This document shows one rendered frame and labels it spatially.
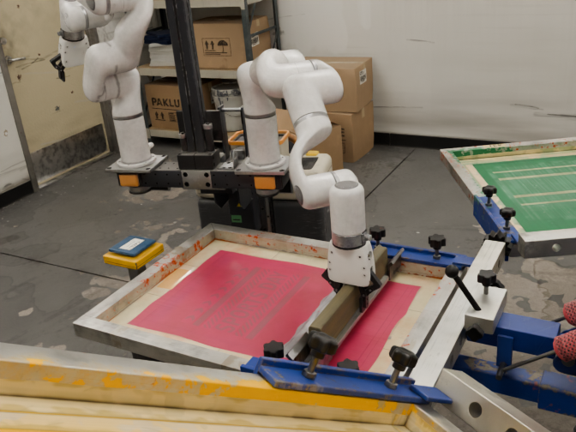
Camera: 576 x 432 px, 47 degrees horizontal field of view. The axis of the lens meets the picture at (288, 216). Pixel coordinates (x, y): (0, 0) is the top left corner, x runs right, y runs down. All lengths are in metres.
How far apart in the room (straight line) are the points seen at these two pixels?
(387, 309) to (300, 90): 0.55
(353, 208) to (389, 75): 4.12
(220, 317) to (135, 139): 0.75
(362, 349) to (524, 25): 3.91
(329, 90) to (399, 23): 3.81
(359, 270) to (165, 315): 0.52
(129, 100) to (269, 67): 0.61
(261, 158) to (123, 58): 0.49
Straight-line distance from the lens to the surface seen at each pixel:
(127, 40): 1.99
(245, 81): 1.94
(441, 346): 1.35
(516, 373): 1.51
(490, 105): 5.30
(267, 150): 1.99
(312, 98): 1.54
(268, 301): 1.67
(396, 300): 1.65
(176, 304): 1.72
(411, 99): 5.46
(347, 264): 1.46
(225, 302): 1.70
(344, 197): 1.38
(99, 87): 2.06
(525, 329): 1.42
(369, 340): 1.51
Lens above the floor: 1.83
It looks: 24 degrees down
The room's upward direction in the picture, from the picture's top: 5 degrees counter-clockwise
